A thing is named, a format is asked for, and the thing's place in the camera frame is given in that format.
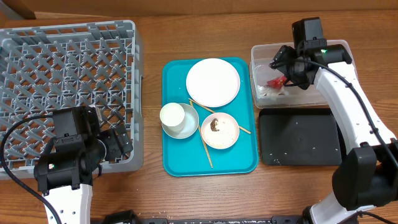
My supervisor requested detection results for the red snack wrapper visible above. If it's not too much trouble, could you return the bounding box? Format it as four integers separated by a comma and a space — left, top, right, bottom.
257, 75, 287, 97

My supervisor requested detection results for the white cup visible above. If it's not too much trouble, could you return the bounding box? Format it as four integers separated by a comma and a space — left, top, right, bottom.
160, 103, 185, 132

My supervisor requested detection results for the brown food scrap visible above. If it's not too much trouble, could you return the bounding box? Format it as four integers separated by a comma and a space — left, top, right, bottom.
210, 118, 219, 132

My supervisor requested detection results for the small white plate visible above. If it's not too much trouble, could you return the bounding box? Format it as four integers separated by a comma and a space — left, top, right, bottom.
201, 113, 239, 149

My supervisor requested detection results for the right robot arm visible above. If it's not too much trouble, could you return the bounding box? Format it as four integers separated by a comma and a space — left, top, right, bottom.
269, 17, 397, 224

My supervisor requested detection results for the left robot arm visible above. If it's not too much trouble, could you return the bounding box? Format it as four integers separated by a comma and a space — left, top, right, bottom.
34, 106, 133, 223

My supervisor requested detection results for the grey dishwasher rack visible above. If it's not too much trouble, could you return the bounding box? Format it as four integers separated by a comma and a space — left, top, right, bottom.
1, 20, 144, 179

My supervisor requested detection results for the clear plastic bin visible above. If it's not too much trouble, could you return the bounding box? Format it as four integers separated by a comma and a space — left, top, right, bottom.
250, 39, 360, 109

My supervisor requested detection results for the black tray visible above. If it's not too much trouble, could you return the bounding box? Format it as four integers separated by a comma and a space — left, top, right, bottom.
259, 108, 346, 166

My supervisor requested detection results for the grey shallow bowl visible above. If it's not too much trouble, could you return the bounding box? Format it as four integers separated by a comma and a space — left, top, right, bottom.
162, 103, 199, 139

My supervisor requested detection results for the wooden chopstick lower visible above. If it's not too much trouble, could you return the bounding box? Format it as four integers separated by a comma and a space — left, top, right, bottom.
189, 99, 213, 169

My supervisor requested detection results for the wooden chopstick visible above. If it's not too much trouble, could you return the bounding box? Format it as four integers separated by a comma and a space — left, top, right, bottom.
189, 98, 251, 134
189, 99, 213, 169

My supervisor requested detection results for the wooden chopstick upper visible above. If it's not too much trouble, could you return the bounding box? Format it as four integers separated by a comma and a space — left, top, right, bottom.
189, 98, 251, 134

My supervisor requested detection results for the large white plate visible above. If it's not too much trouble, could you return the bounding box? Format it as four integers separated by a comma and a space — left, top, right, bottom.
186, 58, 241, 108

